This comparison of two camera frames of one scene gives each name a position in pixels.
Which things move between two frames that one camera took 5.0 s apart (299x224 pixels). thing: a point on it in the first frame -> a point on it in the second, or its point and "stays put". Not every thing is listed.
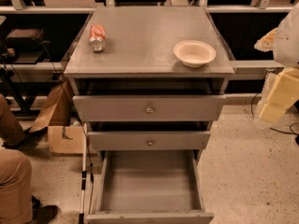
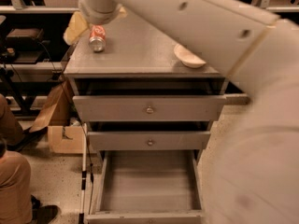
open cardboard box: (62, 119) stays put
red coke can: (97, 37) stays put
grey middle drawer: (150, 141) stays put
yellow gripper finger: (268, 42) -> (77, 26)
